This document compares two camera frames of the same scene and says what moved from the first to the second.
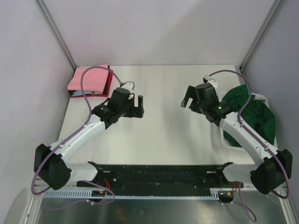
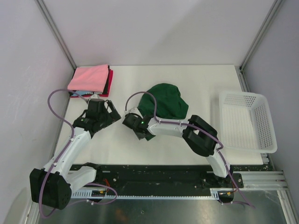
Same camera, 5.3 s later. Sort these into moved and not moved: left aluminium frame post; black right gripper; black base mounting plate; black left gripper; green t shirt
Moved: black right gripper; green t shirt; black left gripper
Not moved: left aluminium frame post; black base mounting plate
